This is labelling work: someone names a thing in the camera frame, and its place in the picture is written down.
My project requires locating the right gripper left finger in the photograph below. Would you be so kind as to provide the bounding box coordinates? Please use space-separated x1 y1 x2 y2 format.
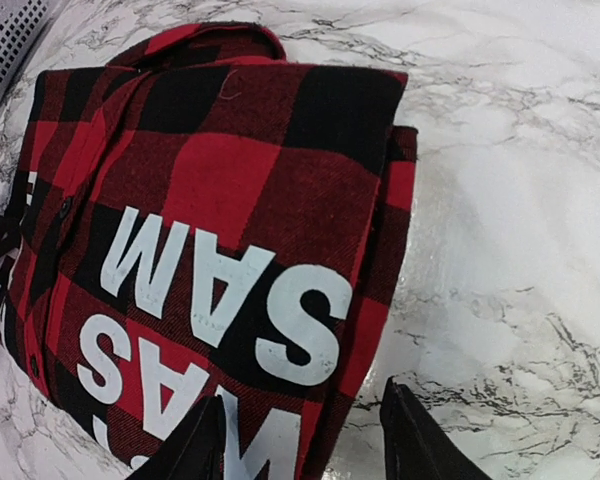
127 396 226 480

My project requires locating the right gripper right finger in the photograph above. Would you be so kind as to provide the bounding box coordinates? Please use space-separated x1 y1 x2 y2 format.
380 379 489 480

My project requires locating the red black plaid shirt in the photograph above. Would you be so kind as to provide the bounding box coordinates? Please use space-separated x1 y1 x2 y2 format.
4 23 415 479

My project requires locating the white plastic basket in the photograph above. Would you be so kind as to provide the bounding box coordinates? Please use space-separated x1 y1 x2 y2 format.
0 0 52 101

